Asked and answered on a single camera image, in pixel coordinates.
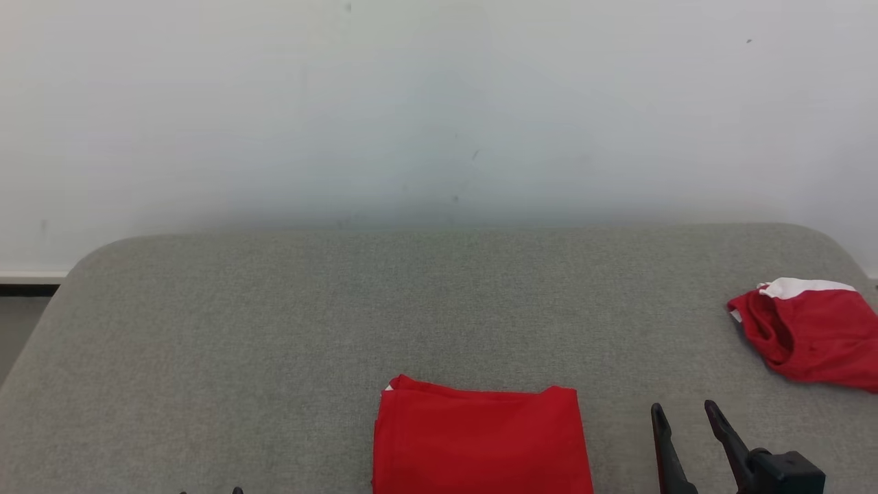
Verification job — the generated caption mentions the white and black baseboard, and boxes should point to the white and black baseboard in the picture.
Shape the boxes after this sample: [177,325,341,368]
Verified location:
[0,270,71,298]

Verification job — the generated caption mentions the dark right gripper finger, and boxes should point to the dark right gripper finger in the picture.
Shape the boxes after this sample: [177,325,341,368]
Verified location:
[650,403,700,494]
[704,400,756,494]

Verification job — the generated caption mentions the red basketball jersey white sleeves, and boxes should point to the red basketball jersey white sleeves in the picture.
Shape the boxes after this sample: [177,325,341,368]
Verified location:
[372,374,595,494]

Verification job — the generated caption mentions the grey fabric sofa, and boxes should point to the grey fabric sofa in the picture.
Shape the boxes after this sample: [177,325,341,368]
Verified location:
[0,223,878,494]

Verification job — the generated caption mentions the red shorts white trim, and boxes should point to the red shorts white trim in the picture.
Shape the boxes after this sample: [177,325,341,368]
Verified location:
[726,277,878,394]

